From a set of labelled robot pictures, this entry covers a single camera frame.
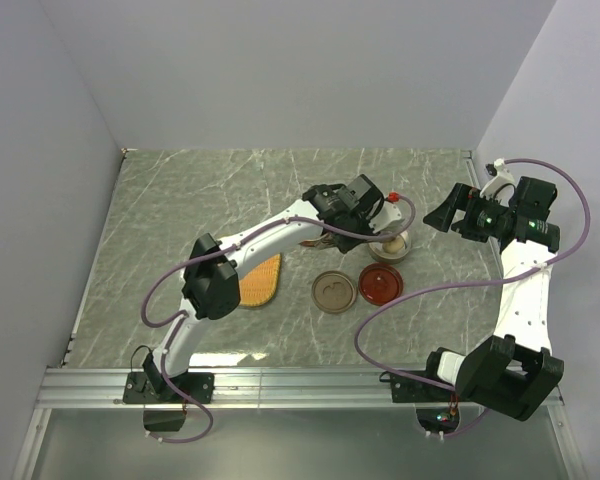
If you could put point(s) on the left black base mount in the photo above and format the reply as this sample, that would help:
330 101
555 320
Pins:
166 400

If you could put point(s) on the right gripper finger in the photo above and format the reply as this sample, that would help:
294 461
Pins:
444 222
457 200

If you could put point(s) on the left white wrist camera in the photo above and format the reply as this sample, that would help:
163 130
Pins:
389 219

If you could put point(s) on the red round lid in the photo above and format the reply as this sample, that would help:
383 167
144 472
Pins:
380 283

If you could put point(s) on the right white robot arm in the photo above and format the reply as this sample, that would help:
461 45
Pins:
513 370

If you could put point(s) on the brown round lid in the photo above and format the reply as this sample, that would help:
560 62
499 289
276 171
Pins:
333 292

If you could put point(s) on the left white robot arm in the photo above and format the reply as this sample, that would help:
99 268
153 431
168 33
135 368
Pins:
352 214

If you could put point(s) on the brown-sided metal tin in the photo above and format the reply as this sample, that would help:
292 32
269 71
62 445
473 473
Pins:
383 257

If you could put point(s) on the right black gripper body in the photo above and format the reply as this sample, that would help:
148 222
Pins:
482 219

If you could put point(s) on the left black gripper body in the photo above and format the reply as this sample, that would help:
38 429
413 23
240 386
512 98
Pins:
361 224

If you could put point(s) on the metal tongs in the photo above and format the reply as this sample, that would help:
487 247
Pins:
327 241

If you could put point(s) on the white steamed bun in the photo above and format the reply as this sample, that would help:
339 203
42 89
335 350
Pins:
394 246

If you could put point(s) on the woven bamboo tray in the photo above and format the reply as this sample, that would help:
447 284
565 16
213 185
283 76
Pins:
259 286

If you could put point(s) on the aluminium frame rail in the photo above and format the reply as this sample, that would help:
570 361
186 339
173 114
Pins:
286 423

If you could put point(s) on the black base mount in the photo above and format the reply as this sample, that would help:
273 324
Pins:
166 400
436 409

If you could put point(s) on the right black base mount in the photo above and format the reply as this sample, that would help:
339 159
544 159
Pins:
436 409

